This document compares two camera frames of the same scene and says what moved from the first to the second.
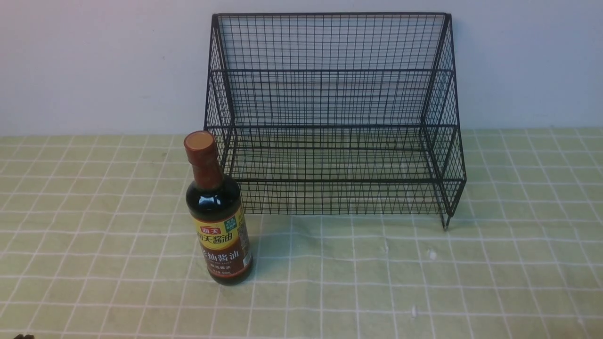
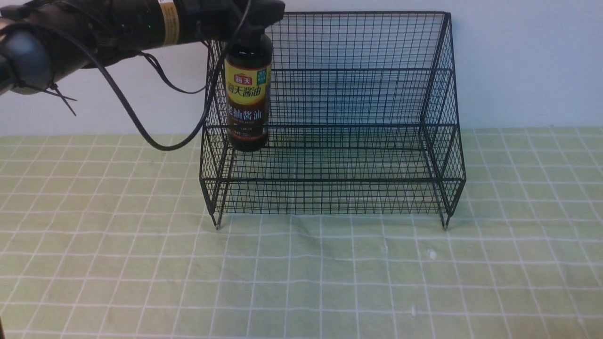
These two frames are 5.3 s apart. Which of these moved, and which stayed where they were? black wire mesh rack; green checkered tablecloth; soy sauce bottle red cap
Moved: soy sauce bottle red cap
Stayed: black wire mesh rack; green checkered tablecloth
